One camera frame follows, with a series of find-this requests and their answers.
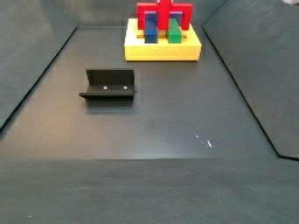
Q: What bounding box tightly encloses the purple three-legged block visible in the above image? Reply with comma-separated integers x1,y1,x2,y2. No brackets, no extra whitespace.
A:
144,11,183,25

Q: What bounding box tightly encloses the blue long block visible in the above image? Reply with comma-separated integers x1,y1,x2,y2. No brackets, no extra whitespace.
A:
144,18,157,44

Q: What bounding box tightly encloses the red three-legged block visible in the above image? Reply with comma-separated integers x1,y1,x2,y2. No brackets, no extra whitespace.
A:
136,0,192,31

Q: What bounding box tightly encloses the yellow base board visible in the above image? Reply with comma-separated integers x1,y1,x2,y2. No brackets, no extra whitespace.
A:
124,18,201,61

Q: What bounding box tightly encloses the green long block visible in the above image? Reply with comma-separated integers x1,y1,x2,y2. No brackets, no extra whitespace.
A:
167,18,183,44

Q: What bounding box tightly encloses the black U-shaped holder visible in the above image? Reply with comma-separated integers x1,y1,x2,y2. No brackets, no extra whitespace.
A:
79,68,136,99

